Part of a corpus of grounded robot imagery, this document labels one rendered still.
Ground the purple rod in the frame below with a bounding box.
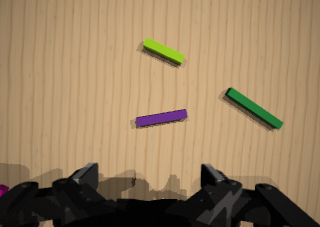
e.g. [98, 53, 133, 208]
[136, 109, 187, 126]

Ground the magenta rod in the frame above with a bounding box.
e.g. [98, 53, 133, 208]
[0, 184, 9, 196]

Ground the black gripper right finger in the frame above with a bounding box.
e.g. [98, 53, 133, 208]
[165, 164, 320, 227]

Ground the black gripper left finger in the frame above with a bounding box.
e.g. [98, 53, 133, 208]
[0, 162, 124, 227]

